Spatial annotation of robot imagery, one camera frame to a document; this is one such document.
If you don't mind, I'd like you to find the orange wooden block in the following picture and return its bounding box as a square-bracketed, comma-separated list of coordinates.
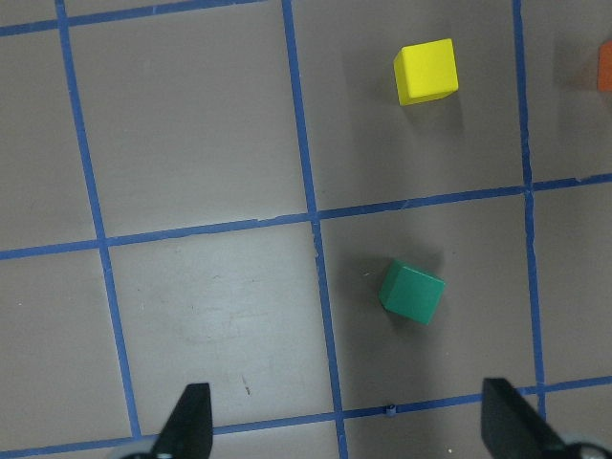
[597, 40, 612, 92]

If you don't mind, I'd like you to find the yellow wooden block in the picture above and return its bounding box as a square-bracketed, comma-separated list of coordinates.
[393, 38, 459, 106]

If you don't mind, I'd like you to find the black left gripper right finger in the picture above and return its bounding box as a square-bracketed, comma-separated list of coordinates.
[480, 378, 564, 459]

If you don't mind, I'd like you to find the green wooden block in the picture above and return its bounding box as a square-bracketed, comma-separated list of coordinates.
[379, 259, 446, 325]

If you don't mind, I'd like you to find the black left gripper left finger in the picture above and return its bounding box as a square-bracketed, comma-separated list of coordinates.
[151, 382, 213, 459]

